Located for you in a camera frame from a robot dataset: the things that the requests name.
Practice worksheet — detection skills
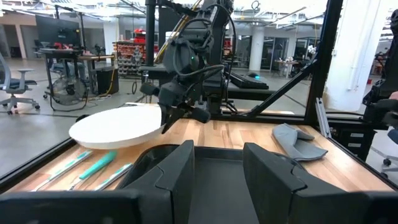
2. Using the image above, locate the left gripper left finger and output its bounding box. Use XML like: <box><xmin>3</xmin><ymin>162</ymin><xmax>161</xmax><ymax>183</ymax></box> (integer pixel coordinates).
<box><xmin>119</xmin><ymin>139</ymin><xmax>195</xmax><ymax>224</ymax></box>

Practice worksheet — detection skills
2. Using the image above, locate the large black monitor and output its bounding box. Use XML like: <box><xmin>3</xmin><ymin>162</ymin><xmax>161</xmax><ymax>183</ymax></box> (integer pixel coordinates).
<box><xmin>34</xmin><ymin>14</ymin><xmax>81</xmax><ymax>48</ymax></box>

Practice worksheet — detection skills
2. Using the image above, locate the shelf with red bins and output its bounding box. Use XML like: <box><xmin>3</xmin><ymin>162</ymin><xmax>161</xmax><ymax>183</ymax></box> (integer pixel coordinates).
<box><xmin>113</xmin><ymin>27</ymin><xmax>147</xmax><ymax>78</ymax></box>

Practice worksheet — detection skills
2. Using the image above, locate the white square pillar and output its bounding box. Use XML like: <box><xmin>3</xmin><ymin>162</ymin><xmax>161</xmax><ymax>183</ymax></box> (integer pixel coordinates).
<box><xmin>323</xmin><ymin>0</ymin><xmax>390</xmax><ymax>113</ymax></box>

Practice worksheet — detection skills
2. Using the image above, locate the white round pillar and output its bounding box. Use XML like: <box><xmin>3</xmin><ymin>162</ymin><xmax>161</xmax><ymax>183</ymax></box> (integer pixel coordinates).
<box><xmin>248</xmin><ymin>26</ymin><xmax>266</xmax><ymax>72</ymax></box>

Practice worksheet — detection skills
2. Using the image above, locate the fork with slim teal handle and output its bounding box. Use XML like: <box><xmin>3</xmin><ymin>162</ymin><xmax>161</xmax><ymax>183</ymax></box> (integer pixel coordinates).
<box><xmin>93</xmin><ymin>162</ymin><xmax>134</xmax><ymax>192</ymax></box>

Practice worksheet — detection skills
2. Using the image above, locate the aluminium profile bar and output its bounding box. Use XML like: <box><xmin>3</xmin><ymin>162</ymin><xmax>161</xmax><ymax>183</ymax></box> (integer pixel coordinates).
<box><xmin>315</xmin><ymin>97</ymin><xmax>332</xmax><ymax>139</ymax></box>

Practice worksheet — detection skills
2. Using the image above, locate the black rectangular serving tray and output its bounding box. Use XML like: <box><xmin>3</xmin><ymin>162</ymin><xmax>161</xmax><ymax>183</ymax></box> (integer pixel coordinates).
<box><xmin>116</xmin><ymin>144</ymin><xmax>312</xmax><ymax>224</ymax></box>

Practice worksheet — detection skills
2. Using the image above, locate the black box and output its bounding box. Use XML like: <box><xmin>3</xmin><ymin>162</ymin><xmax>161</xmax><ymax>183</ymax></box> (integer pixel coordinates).
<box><xmin>94</xmin><ymin>66</ymin><xmax>120</xmax><ymax>95</ymax></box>

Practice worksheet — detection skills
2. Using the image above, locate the black drawer unit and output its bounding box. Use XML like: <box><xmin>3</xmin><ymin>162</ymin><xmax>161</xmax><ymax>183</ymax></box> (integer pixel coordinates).
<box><xmin>328</xmin><ymin>119</ymin><xmax>374</xmax><ymax>162</ymax></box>

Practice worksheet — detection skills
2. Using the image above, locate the blue chair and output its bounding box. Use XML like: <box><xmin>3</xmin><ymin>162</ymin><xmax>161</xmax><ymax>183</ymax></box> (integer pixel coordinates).
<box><xmin>371</xmin><ymin>128</ymin><xmax>398</xmax><ymax>179</ymax></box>

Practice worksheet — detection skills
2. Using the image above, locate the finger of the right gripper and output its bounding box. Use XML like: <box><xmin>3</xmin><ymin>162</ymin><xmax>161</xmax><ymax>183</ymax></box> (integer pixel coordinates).
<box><xmin>161</xmin><ymin>105</ymin><xmax>192</xmax><ymax>135</ymax></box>
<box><xmin>160</xmin><ymin>105</ymin><xmax>171</xmax><ymax>127</ymax></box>

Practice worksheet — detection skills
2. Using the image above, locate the white office chair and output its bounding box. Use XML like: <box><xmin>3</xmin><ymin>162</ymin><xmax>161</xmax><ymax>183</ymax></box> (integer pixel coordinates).
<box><xmin>0</xmin><ymin>50</ymin><xmax>42</xmax><ymax>116</ymax></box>

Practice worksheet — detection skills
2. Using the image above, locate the grey cloth napkin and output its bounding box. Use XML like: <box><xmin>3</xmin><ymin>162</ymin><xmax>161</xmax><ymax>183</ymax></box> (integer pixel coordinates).
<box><xmin>271</xmin><ymin>123</ymin><xmax>329</xmax><ymax>162</ymax></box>

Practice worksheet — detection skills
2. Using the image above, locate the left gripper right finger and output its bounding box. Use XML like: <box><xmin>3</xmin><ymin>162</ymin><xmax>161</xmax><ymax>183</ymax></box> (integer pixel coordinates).
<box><xmin>242</xmin><ymin>142</ymin><xmax>371</xmax><ymax>224</ymax></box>

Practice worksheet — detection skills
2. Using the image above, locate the black metal rig frame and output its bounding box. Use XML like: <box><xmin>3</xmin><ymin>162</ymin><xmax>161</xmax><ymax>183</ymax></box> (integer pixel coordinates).
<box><xmin>0</xmin><ymin>0</ymin><xmax>398</xmax><ymax>191</ymax></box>

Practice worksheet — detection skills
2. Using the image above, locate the black floor fan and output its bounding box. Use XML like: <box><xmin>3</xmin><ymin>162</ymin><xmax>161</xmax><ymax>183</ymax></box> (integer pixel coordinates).
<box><xmin>49</xmin><ymin>76</ymin><xmax>90</xmax><ymax>113</ymax></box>

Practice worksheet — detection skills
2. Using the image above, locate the white round plate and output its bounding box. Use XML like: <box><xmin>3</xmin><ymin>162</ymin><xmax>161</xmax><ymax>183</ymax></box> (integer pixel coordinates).
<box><xmin>68</xmin><ymin>105</ymin><xmax>166</xmax><ymax>151</ymax></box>

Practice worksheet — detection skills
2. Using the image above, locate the black keyboard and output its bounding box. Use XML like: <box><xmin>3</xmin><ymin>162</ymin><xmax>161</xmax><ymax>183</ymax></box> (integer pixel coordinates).
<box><xmin>229</xmin><ymin>72</ymin><xmax>270</xmax><ymax>91</ymax></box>

